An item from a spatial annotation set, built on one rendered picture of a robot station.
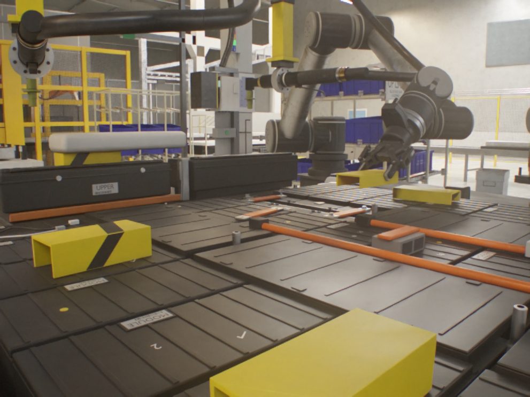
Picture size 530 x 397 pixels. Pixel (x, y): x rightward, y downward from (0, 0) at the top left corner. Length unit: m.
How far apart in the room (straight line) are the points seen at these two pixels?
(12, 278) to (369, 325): 0.47
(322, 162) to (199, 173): 1.49
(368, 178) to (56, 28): 0.71
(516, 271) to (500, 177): 6.52
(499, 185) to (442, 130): 5.77
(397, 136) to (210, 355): 0.87
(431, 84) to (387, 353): 1.05
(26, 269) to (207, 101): 3.13
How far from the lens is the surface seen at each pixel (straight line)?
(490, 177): 7.21
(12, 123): 10.60
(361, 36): 2.03
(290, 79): 1.50
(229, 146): 4.05
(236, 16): 0.69
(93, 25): 0.64
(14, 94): 10.64
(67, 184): 1.13
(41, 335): 0.47
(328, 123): 2.67
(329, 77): 1.40
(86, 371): 0.40
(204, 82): 3.71
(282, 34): 1.55
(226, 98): 3.82
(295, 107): 2.37
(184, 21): 0.64
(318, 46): 2.02
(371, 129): 3.66
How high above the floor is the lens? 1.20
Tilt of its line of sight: 9 degrees down
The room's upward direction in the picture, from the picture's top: straight up
